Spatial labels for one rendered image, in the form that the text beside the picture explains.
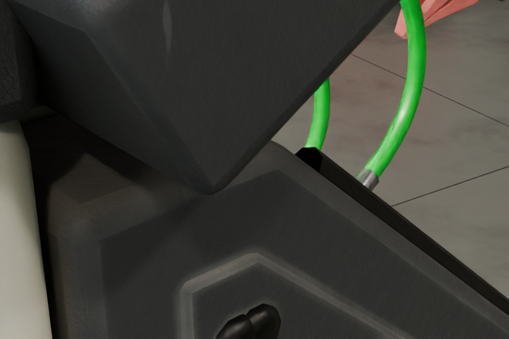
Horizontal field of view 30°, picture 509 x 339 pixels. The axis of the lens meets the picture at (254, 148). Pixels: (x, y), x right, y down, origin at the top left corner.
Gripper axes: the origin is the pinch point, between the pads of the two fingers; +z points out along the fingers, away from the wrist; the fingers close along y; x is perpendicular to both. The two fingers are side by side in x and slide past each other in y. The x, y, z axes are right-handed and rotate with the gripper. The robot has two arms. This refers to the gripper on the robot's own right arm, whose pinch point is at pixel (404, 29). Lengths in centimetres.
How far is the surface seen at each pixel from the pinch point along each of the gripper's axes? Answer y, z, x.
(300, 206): 47, 15, 59
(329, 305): 45, 16, 59
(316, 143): 6.1, 13.8, 7.7
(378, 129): -188, -8, -207
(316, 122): 7.2, 12.4, 7.2
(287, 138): -163, 16, -216
